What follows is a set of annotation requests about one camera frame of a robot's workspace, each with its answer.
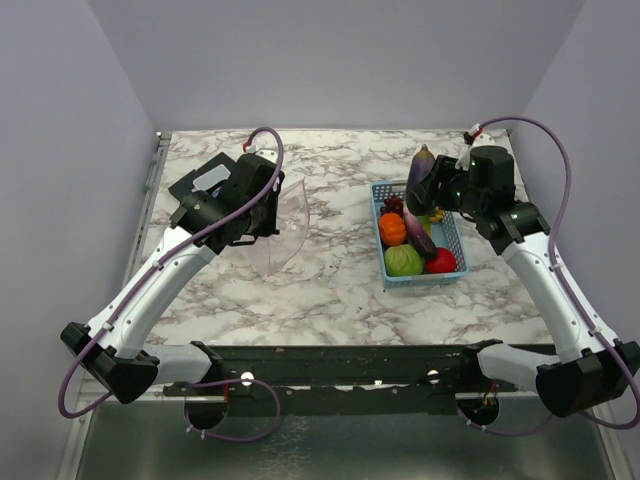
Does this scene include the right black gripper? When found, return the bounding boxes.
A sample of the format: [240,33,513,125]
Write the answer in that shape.
[415,154,485,217]

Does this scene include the dark purple toy eggplant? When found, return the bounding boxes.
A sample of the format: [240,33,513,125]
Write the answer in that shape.
[405,144,436,216]

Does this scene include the clear pink zip top bag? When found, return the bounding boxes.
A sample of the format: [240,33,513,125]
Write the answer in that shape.
[255,179,310,277]

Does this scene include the green toy cabbage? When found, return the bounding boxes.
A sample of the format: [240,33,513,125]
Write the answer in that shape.
[384,244,424,277]

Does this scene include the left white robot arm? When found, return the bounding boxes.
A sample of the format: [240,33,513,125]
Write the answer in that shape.
[60,151,285,404]

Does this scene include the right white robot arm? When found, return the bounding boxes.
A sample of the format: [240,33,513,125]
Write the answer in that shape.
[405,145,639,418]

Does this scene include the green orange toy mango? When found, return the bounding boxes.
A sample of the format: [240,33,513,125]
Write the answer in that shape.
[417,216,432,237]

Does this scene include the yellow toy bell pepper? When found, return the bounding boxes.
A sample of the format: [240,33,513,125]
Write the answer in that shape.
[428,208,444,223]

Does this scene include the dark red toy grapes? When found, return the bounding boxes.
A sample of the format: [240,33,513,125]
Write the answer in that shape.
[380,196,404,216]

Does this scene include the light blue plastic basket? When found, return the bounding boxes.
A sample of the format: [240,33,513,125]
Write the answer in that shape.
[370,181,470,289]

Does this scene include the orange toy pumpkin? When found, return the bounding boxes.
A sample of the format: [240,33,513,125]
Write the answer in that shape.
[378,213,406,247]

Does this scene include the red toy tomato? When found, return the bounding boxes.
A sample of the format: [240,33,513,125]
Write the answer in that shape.
[425,247,457,274]

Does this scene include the black foam pad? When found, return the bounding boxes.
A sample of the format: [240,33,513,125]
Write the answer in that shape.
[169,153,236,204]

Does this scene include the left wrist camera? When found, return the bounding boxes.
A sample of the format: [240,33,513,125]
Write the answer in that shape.
[246,145,278,162]

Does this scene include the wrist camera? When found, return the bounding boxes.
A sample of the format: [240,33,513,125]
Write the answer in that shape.
[246,145,278,162]
[463,129,495,147]

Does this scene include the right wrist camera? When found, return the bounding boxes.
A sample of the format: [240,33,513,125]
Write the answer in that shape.
[463,129,495,147]

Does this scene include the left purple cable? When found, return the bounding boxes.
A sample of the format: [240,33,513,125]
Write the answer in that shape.
[58,126,284,442]

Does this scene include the purple cable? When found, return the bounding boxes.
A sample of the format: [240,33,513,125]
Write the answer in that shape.
[58,126,284,442]
[457,115,640,436]

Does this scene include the aluminium rail frame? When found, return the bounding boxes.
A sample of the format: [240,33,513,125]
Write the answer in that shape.
[54,130,626,480]

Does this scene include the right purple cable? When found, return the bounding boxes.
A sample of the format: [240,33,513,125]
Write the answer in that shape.
[457,115,640,436]

